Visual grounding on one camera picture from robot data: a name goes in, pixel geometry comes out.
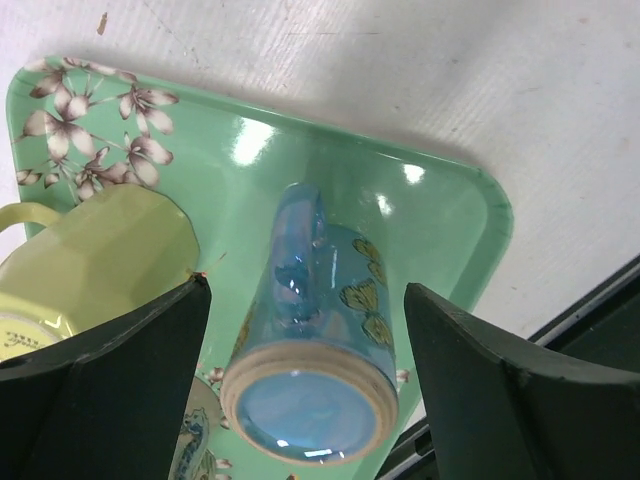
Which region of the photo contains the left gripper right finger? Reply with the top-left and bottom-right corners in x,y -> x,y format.
404,283 -> 639,479

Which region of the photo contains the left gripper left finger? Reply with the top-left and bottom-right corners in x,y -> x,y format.
1,277 -> 211,479

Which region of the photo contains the pale green mug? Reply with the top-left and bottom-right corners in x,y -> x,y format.
1,184 -> 200,362

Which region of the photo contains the blue floral mug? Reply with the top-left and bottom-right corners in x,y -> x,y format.
220,184 -> 399,466

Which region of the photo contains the cream dragon mug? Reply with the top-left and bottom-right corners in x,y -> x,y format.
168,377 -> 232,480

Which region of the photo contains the green floral tray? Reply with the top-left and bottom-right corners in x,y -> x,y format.
5,55 -> 516,480

